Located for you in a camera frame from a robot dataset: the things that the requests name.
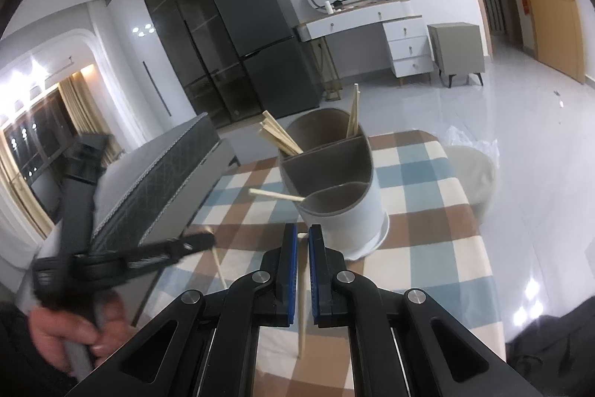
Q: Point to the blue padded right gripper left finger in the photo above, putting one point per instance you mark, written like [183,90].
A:
[205,345]

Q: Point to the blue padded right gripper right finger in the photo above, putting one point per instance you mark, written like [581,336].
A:
[403,344]

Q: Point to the person's left hand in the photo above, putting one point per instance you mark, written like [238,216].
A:
[51,329]

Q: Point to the checkered tablecloth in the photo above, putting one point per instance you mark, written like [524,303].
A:
[433,243]

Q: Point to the grey quilted bed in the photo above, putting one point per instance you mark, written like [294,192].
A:
[151,195]

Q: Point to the beige curtain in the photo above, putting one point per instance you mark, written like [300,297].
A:
[84,112]

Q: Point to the white grey utensil holder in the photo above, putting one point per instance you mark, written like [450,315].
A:
[337,182]

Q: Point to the white wardrobe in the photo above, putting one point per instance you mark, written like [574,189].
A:
[163,103]

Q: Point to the white dressing desk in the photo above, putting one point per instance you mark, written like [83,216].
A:
[373,38]

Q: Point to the grey nightstand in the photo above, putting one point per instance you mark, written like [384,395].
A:
[458,50]

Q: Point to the dark grey refrigerator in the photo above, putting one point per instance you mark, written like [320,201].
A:
[279,65]

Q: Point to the dark glass cabinet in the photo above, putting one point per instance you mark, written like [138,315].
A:
[201,52]

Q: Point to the white bottle on desk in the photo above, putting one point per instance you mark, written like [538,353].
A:
[329,7]

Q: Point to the yellow wooden door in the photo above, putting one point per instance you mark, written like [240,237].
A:
[558,40]

